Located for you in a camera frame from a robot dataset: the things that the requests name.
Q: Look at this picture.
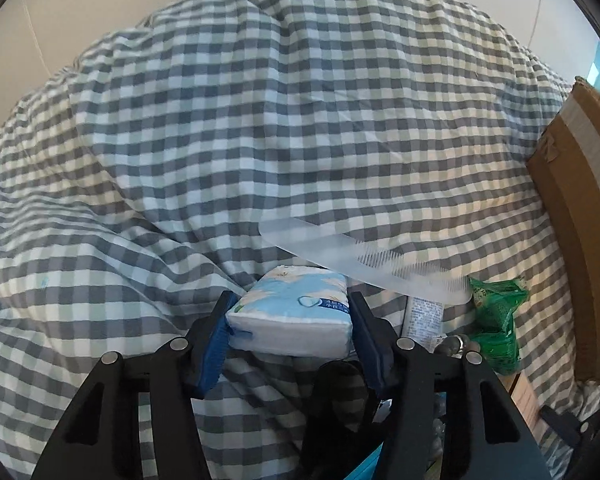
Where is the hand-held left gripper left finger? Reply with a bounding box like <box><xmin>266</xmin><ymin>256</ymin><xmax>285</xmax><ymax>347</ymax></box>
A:
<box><xmin>32</xmin><ymin>290</ymin><xmax>238</xmax><ymax>480</ymax></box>

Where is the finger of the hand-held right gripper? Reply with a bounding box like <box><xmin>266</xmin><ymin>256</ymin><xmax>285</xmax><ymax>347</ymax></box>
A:
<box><xmin>540</xmin><ymin>405</ymin><xmax>600</xmax><ymax>456</ymax></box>

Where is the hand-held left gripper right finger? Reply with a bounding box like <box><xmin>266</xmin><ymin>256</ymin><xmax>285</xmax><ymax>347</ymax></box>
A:
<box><xmin>347</xmin><ymin>291</ymin><xmax>551</xmax><ymax>480</ymax></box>

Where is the beige printed box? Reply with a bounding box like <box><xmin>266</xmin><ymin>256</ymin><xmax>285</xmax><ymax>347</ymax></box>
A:
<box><xmin>500</xmin><ymin>372</ymin><xmax>551</xmax><ymax>441</ymax></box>

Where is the blue white tissue pack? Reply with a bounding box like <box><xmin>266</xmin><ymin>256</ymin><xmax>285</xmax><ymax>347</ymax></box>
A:
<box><xmin>225</xmin><ymin>265</ymin><xmax>355</xmax><ymax>360</ymax></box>

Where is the translucent plastic comb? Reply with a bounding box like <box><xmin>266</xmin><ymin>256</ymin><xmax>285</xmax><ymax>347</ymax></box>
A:
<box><xmin>259</xmin><ymin>217</ymin><xmax>473</xmax><ymax>306</ymax></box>

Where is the brown cardboard box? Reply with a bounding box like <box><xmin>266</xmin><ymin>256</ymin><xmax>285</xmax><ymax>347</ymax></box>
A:
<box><xmin>526</xmin><ymin>76</ymin><xmax>600</xmax><ymax>386</ymax></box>

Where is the white printed packet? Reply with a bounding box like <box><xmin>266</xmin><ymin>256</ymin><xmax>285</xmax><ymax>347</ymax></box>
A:
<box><xmin>400</xmin><ymin>295</ymin><xmax>443</xmax><ymax>353</ymax></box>

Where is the small metal object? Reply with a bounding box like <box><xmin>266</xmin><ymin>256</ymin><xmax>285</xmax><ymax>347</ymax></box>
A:
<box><xmin>440</xmin><ymin>334</ymin><xmax>481</xmax><ymax>358</ymax></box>

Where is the green plastic packet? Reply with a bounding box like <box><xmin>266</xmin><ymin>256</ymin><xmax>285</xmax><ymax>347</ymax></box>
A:
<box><xmin>467</xmin><ymin>276</ymin><xmax>530</xmax><ymax>376</ymax></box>

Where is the grey white checked blanket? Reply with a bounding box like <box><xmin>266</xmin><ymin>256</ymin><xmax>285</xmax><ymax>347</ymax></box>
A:
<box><xmin>0</xmin><ymin>0</ymin><xmax>588</xmax><ymax>480</ymax></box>

